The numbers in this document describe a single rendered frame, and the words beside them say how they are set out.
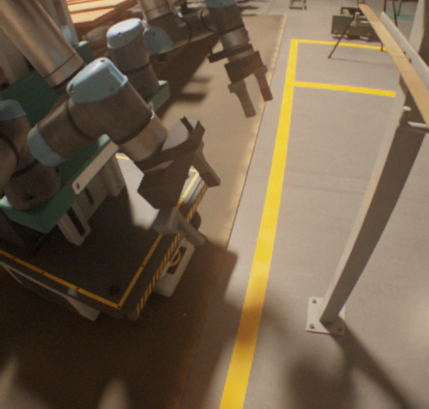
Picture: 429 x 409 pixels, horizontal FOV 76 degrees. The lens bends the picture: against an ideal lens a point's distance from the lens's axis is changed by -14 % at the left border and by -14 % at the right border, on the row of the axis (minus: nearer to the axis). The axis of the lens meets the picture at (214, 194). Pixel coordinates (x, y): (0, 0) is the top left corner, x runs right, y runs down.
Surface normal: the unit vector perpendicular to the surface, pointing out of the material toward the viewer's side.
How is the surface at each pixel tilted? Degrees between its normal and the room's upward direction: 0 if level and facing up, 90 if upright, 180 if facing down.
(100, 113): 90
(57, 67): 83
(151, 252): 0
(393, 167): 90
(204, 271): 0
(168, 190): 67
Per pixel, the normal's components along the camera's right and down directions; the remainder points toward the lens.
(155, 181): -0.49, -0.60
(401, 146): -0.25, 0.70
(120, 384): -0.08, -0.70
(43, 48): 0.40, 0.52
